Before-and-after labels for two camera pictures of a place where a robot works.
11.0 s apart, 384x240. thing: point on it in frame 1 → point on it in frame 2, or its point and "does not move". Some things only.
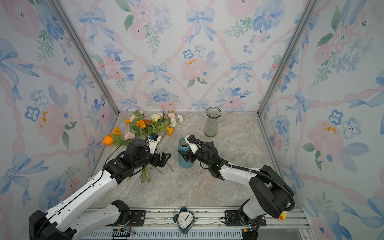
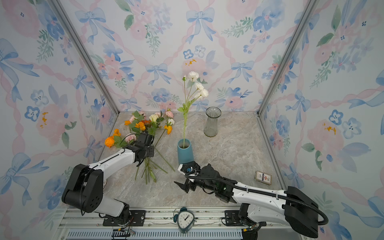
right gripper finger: x=184 y=155 → x=184 y=187
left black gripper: x=163 y=159 → x=152 y=148
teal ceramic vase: x=183 y=145 does not move
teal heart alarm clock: x=185 y=219 does not move
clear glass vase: x=210 y=129 does not move
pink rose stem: x=128 y=136 does not move
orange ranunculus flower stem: x=115 y=138 does not move
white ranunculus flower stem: x=180 y=118 → x=199 y=93
